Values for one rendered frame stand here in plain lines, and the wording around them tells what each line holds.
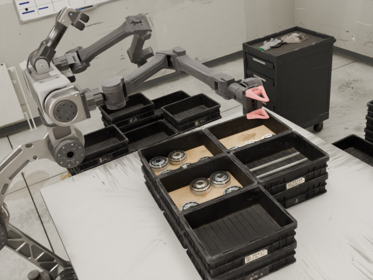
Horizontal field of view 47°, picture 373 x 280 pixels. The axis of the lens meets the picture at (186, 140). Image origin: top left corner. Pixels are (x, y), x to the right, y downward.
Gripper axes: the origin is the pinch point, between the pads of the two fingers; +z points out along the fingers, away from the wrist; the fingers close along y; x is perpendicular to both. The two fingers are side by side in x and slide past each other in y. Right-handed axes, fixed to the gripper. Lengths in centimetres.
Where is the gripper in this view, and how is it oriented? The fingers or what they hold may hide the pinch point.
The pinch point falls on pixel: (266, 108)
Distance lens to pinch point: 145.2
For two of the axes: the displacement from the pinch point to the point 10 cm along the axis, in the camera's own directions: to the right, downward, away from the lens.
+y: 1.0, 8.5, 5.1
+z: 4.8, 4.1, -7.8
